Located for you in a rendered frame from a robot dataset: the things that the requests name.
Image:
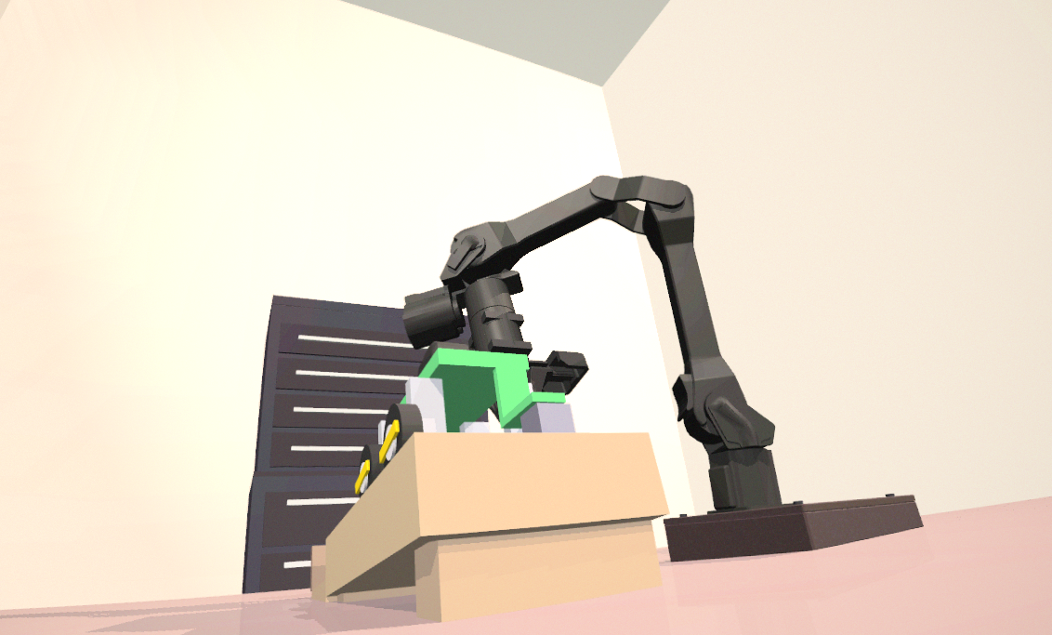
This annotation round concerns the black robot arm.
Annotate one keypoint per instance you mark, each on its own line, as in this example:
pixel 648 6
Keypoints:
pixel 709 398

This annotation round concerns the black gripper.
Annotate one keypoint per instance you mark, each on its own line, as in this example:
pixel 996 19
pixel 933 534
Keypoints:
pixel 497 329

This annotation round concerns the tan wooden ramp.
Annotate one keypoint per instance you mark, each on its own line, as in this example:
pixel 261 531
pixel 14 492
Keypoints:
pixel 481 524

